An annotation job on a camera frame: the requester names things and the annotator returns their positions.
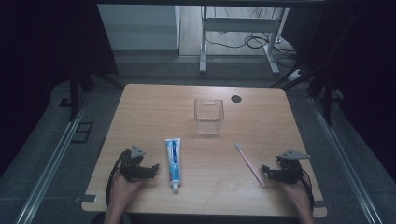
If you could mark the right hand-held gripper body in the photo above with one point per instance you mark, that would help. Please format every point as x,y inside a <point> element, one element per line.
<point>291,169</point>

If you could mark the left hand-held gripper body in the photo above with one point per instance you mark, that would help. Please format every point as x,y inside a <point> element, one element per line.
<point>131,166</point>

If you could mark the pink toothbrush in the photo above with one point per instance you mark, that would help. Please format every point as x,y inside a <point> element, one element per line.
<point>250,165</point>

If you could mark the white and blue toothpaste tube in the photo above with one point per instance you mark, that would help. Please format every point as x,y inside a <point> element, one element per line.
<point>173,165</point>

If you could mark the clear plastic cup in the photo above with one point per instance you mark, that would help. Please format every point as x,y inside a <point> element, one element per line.
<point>208,116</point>

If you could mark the person's right hand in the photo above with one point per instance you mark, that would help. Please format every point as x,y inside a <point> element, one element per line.
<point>297,194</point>

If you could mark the person's left hand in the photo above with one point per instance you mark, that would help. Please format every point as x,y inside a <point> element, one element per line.
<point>123,191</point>

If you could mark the grey tape strip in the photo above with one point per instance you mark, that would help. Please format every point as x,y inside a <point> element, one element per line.
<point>320,204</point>
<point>85,198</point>

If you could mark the black round table grommet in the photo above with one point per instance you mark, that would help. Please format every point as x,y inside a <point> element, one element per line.
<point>236,99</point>

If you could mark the black metal stand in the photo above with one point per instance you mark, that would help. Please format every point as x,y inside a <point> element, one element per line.
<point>74,93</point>
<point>327,99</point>

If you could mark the white power strip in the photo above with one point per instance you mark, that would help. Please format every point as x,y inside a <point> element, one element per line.
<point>295,75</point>

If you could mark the dark curtain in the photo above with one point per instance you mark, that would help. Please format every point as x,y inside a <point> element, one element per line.
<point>367,77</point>
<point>31,62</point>

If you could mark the white cabinet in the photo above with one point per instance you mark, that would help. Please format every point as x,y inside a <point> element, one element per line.
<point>138,28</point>

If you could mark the metal floor rail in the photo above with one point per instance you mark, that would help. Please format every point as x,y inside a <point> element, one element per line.
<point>51,168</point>
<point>345,168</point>

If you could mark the white desk frame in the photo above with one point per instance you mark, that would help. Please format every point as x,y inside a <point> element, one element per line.
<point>239,24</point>

